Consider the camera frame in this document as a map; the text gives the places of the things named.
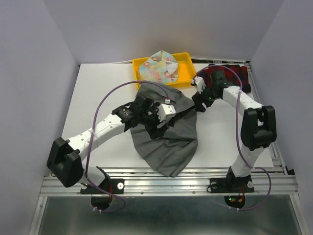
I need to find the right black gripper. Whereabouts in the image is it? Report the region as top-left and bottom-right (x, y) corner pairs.
(191, 82), (219, 112)

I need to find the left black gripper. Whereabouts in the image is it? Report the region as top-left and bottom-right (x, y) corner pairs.
(139, 102), (169, 139)

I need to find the red black plaid skirt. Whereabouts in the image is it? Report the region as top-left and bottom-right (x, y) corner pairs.
(197, 65), (251, 94)

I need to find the grey skirt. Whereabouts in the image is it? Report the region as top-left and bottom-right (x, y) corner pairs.
(130, 83), (198, 177)

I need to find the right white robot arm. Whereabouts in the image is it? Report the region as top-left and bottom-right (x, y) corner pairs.
(191, 70), (277, 193)

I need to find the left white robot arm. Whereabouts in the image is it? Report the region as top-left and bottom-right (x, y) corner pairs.
(46, 94), (176, 193)

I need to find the yellow plastic bin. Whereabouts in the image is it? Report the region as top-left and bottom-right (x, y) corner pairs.
(132, 52), (196, 88)

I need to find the pastel patterned cloth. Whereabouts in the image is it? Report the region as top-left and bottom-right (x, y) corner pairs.
(138, 50), (179, 84)

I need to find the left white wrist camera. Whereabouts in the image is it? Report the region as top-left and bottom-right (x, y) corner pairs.
(157, 104), (176, 122)

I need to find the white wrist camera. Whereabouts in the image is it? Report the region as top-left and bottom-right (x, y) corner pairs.
(157, 104), (176, 122)
(191, 76), (206, 94)

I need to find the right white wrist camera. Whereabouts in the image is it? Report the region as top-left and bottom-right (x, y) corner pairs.
(191, 76), (206, 94)

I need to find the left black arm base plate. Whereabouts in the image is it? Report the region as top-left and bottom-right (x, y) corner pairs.
(79, 166), (125, 194)

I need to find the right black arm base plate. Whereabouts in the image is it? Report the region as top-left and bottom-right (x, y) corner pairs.
(207, 178), (255, 194)

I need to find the aluminium frame rail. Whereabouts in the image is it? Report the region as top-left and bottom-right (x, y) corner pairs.
(29, 57), (304, 235)

